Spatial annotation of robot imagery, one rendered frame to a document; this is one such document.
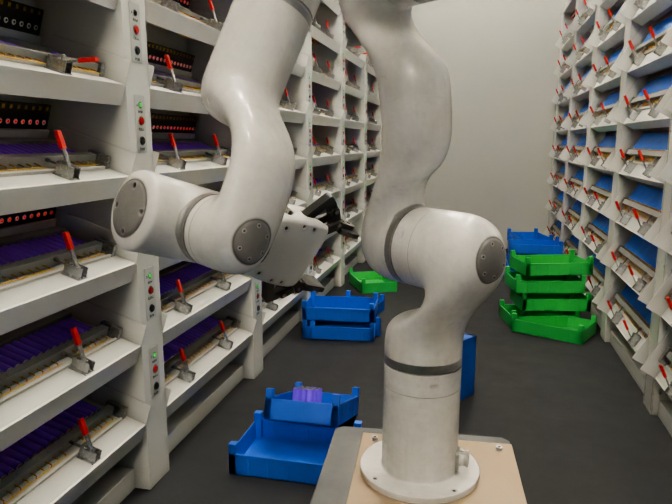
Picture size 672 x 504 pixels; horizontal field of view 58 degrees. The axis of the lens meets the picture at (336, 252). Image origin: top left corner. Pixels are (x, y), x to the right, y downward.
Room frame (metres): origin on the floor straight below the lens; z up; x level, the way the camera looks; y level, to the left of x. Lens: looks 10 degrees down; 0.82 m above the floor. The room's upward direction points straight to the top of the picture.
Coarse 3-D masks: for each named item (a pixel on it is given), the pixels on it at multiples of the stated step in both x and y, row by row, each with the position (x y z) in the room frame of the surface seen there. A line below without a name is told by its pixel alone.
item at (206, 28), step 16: (144, 0) 1.41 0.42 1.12; (160, 0) 1.62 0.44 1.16; (176, 0) 1.93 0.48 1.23; (208, 0) 1.83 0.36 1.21; (160, 16) 1.49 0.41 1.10; (176, 16) 1.56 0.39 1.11; (192, 16) 1.79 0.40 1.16; (208, 16) 2.02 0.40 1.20; (176, 32) 1.58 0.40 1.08; (192, 32) 1.66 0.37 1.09; (208, 32) 1.74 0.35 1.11
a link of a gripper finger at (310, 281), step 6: (306, 276) 0.84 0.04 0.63; (312, 276) 0.85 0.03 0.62; (306, 282) 0.81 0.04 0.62; (312, 282) 0.83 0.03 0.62; (318, 282) 0.84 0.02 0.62; (288, 288) 0.80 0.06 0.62; (306, 288) 0.81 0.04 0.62; (312, 288) 0.82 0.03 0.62; (318, 288) 0.82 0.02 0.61; (324, 288) 0.83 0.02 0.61; (282, 294) 0.80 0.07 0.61; (288, 294) 0.80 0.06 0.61
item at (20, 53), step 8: (0, 48) 1.04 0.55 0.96; (8, 48) 1.06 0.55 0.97; (16, 48) 1.08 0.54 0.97; (24, 48) 1.11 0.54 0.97; (8, 56) 1.04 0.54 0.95; (16, 56) 1.08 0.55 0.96; (24, 56) 1.10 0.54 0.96; (32, 56) 1.12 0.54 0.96; (40, 56) 1.14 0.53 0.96; (80, 64) 1.25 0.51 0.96; (88, 64) 1.27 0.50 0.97; (96, 64) 1.30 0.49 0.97; (96, 72) 1.28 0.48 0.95
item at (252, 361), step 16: (192, 0) 2.04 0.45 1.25; (224, 0) 2.02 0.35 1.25; (224, 16) 2.02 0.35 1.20; (192, 48) 2.04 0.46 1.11; (208, 48) 2.03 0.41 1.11; (208, 128) 2.03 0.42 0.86; (224, 128) 2.02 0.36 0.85; (240, 304) 2.01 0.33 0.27; (256, 336) 2.03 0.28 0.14; (256, 352) 2.03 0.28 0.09; (256, 368) 2.02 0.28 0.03
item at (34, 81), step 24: (72, 48) 1.34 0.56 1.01; (0, 72) 0.98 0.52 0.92; (24, 72) 1.03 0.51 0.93; (48, 72) 1.08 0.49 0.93; (72, 72) 1.21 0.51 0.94; (120, 72) 1.32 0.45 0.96; (48, 96) 1.10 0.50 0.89; (72, 96) 1.16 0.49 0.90; (96, 96) 1.23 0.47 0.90; (120, 96) 1.31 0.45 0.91
